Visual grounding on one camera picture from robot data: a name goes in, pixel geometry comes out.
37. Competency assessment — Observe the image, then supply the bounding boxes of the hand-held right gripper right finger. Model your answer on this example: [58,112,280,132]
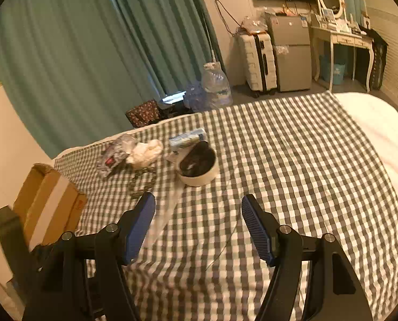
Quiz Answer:
[242,194,373,321]

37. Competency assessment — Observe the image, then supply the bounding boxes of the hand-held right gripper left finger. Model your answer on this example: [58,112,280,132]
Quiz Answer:
[22,192,157,321]

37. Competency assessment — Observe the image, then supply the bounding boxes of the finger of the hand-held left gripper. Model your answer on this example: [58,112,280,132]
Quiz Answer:
[0,205,41,295]

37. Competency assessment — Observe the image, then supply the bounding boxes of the brown cardboard box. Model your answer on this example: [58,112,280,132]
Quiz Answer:
[12,163,88,246]

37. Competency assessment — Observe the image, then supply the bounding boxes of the checked blanket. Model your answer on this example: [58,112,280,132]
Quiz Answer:
[53,91,398,321]

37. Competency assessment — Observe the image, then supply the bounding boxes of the crumpled white tissue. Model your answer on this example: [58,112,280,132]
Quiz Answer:
[126,139,164,168]

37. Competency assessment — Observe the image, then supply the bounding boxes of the crumpled silver wrapper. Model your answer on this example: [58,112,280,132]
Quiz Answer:
[99,134,137,178]

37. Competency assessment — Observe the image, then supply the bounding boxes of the round white container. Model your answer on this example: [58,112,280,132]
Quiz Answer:
[175,141,220,187]

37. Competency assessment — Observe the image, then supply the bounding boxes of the dark patterned bag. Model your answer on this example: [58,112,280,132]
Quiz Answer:
[125,100,161,128]

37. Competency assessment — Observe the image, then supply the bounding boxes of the large clear water bottle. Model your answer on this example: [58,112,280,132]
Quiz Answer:
[201,62,234,109]

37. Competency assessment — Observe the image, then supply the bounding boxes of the white bed sheet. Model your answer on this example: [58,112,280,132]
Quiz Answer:
[333,91,398,204]

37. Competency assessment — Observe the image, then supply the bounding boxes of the white suitcase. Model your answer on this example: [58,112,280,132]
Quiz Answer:
[237,31,278,98]

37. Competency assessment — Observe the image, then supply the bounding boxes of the blue trash bin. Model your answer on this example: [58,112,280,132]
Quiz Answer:
[320,53,347,86]

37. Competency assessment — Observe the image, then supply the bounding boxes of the green curtain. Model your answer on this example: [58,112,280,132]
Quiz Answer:
[0,0,224,158]

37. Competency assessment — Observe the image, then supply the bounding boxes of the grey small fridge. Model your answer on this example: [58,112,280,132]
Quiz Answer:
[266,14,312,92]

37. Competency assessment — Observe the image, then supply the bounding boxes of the clear plastic bag on suitcase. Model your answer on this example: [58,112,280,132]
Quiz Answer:
[240,15,270,36]

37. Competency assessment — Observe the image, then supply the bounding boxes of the black hanging clothing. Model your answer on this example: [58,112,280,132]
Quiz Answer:
[359,23,388,91]

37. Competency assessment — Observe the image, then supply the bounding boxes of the white dressing table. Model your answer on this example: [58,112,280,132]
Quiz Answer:
[310,15,375,93]

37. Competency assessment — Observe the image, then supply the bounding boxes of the white louvred door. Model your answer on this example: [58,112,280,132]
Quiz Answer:
[366,7,398,101]

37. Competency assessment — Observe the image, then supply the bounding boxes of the thin wire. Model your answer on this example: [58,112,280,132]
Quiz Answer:
[206,170,236,271]

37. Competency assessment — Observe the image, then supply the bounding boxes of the dark patterned cord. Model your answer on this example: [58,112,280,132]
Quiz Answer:
[129,165,158,199]

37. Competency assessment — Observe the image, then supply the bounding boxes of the black wall cable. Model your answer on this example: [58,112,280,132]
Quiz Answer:
[214,0,241,37]

